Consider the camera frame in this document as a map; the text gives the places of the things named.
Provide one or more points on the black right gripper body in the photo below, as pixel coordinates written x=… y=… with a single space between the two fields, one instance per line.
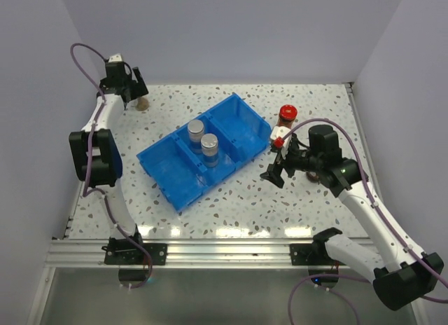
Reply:
x=301 y=160

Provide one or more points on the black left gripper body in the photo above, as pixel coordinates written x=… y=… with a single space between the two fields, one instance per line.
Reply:
x=127 y=83

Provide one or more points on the black-cap brown spice bottle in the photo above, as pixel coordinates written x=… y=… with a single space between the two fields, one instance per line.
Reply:
x=142 y=104

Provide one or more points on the red-cap dark sauce jar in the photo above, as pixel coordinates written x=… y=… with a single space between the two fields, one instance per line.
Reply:
x=287 y=115

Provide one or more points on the silver-lid blue-label spice jar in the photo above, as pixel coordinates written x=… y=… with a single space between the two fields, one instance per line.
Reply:
x=195 y=133

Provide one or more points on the silver-lid shaker jar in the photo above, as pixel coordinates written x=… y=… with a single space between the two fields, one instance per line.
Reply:
x=209 y=144

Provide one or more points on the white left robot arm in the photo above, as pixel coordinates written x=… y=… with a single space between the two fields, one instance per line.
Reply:
x=96 y=156

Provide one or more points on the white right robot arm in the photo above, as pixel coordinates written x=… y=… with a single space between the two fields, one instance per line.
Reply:
x=399 y=270

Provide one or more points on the red-cap brown sauce jar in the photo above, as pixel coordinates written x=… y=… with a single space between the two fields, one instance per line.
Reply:
x=313 y=178

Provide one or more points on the blue three-compartment plastic bin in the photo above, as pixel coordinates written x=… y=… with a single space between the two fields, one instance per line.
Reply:
x=182 y=175

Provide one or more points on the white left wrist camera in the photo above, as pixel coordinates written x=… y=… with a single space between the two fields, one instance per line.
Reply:
x=115 y=58

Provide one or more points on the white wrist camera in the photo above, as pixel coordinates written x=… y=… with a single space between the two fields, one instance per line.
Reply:
x=280 y=138
x=115 y=58

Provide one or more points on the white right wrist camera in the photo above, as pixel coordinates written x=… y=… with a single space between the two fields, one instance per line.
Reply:
x=280 y=138

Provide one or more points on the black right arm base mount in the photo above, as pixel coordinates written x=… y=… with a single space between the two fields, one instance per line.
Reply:
x=302 y=254

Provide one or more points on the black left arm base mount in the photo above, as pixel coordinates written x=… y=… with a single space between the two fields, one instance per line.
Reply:
x=123 y=252

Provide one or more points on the aluminium front rail frame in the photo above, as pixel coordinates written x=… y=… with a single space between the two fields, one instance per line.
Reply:
x=227 y=254

